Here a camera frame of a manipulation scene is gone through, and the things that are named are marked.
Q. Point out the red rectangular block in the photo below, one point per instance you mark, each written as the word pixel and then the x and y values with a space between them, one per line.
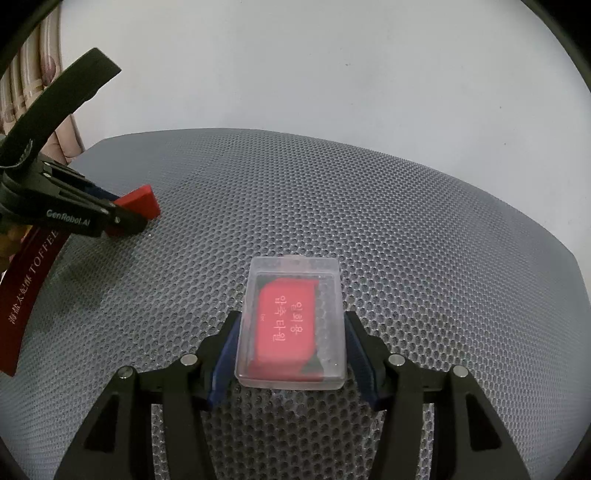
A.
pixel 141 201

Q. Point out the clear case with red insert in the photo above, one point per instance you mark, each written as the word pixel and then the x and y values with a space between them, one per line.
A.
pixel 292 333

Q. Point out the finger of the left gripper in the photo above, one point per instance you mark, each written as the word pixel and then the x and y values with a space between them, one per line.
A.
pixel 66 183
pixel 87 212

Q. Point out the beige patterned curtain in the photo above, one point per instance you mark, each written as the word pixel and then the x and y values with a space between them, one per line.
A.
pixel 33 69

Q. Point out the gold toffee tin box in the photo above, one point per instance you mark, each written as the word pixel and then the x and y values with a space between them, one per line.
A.
pixel 20 288

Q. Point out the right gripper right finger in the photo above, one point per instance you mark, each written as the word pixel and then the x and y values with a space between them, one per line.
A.
pixel 470 440

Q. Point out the grey mesh mat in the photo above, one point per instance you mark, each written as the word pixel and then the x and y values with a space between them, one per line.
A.
pixel 443 272

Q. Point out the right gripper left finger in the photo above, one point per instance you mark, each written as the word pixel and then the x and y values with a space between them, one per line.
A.
pixel 114 440

